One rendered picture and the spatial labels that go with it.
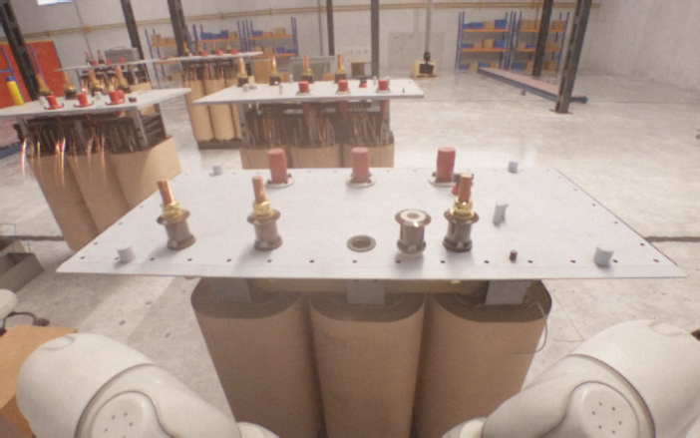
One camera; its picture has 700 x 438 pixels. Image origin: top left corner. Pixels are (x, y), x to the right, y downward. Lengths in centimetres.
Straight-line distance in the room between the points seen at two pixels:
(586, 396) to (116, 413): 47
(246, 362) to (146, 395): 97
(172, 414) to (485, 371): 113
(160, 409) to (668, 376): 57
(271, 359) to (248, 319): 21
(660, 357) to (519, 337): 77
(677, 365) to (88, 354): 73
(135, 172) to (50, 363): 273
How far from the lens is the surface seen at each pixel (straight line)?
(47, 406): 56
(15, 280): 429
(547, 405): 44
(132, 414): 43
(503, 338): 127
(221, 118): 689
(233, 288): 119
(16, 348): 183
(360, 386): 141
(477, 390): 147
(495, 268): 93
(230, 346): 134
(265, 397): 155
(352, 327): 116
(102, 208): 361
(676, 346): 59
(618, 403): 45
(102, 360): 54
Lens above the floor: 189
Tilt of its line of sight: 29 degrees down
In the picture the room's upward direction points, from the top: 2 degrees counter-clockwise
